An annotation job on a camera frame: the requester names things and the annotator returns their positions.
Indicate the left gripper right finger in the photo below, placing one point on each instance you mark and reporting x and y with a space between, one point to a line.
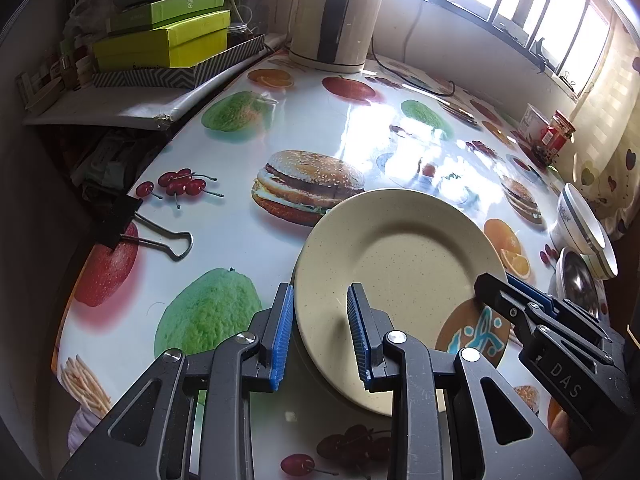
453 415

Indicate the black white zigzag box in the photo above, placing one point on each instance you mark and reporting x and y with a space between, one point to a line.
187 78

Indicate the upper green box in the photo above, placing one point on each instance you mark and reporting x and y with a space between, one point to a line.
160 12

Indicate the heart pattern curtain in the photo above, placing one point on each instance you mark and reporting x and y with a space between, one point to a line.
603 159

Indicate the stainless steel bowl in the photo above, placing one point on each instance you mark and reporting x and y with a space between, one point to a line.
572 280

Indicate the red label sauce jar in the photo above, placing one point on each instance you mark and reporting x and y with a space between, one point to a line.
552 139

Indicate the black binder clip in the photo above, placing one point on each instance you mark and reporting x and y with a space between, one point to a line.
112 213

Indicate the white striped bowl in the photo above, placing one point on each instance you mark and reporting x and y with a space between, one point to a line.
576 227
603 265

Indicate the lower yellow-green box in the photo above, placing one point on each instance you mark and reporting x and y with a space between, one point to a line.
178 45

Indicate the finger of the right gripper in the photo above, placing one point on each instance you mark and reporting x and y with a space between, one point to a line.
526 315
565 311

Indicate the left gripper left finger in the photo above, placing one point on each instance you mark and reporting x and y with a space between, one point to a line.
148 433

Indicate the right hand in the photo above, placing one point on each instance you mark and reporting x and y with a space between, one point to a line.
566 432

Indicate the white plastic cup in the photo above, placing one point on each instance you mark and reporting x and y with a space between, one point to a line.
533 125

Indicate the white electric kettle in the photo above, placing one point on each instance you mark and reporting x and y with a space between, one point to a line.
333 35

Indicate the beige plate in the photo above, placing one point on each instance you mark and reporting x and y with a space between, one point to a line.
321 316
417 259

